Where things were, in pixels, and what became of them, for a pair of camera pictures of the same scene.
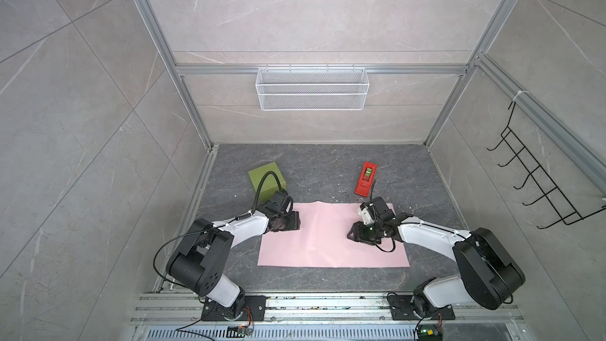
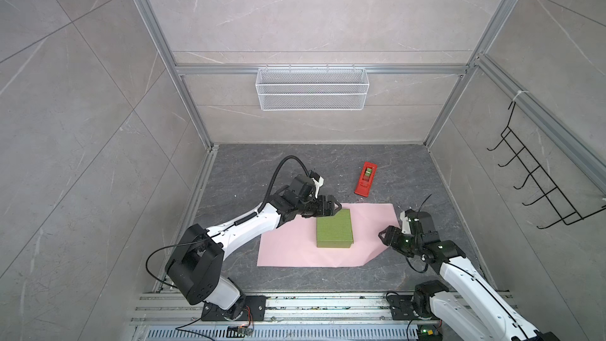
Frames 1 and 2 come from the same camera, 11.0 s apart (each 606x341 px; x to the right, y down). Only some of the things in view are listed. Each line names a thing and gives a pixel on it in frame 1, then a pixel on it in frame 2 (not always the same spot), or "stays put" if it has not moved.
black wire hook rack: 543,181 stays put
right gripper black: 358,234 -> 391,236
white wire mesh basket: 308,89 stays put
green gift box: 270,185 -> 334,231
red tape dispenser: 366,179 stays put
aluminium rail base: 361,317 stays put
